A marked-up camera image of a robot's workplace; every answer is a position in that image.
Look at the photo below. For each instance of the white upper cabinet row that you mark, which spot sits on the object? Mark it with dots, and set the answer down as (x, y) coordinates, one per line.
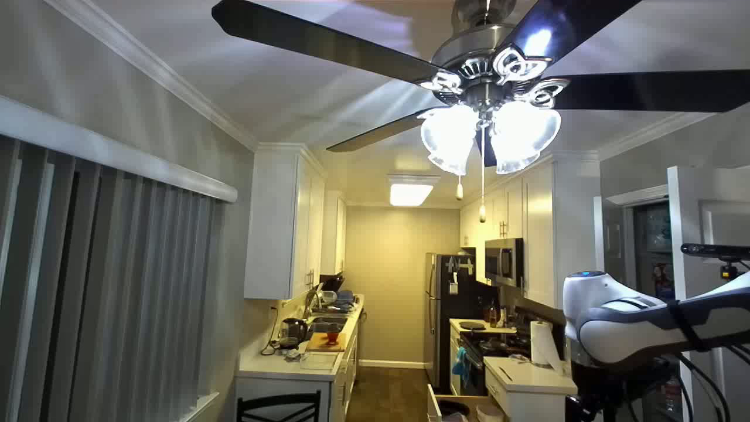
(540, 225)

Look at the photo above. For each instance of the silver ceiling fan motor housing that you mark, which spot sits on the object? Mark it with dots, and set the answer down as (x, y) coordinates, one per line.
(476, 47)

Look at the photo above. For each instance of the white counter with lower cabinets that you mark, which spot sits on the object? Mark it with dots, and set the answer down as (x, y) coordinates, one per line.
(313, 370)

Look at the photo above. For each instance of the white peninsula counter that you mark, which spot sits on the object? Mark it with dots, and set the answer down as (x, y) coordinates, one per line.
(529, 382)

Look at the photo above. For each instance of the white flat floor mat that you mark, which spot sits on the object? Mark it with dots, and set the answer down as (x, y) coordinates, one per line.
(411, 195)

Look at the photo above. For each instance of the black microwave oven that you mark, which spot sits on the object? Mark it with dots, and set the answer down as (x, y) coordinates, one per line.
(505, 262)

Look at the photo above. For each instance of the white framed door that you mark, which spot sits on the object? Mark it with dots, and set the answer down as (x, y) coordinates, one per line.
(647, 249)

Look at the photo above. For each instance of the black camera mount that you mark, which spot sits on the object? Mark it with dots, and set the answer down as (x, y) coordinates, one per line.
(722, 252)

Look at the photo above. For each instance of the black refrigerator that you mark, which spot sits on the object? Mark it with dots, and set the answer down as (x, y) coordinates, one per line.
(449, 311)

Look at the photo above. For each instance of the small white upper cabinet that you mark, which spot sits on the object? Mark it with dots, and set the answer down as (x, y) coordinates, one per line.
(333, 234)

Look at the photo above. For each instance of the grey vertical window blinds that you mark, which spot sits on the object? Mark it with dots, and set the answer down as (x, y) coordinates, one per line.
(109, 306)

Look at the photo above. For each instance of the dark ceiling fan blade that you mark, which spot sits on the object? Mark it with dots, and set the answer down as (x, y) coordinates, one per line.
(375, 132)
(665, 89)
(563, 24)
(313, 37)

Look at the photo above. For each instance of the large white upper cabinet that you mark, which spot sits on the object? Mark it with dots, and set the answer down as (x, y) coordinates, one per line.
(273, 225)

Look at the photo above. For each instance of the dark kettle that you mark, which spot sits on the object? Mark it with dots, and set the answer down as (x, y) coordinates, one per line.
(292, 331)

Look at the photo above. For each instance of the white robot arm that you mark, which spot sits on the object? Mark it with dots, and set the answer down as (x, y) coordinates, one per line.
(625, 318)

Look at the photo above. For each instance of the white blinds valance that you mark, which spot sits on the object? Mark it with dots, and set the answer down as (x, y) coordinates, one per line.
(118, 153)

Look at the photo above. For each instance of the wooden cutting board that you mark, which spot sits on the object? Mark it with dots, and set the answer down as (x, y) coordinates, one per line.
(323, 342)

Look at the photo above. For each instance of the frosted glass lamp shade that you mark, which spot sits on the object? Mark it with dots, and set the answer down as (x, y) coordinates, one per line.
(449, 138)
(522, 133)

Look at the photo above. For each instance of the kitchen stove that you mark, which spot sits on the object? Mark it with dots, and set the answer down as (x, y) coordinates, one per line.
(472, 342)

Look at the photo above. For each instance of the white paper towel roll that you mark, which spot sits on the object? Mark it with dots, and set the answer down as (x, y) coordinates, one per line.
(543, 342)

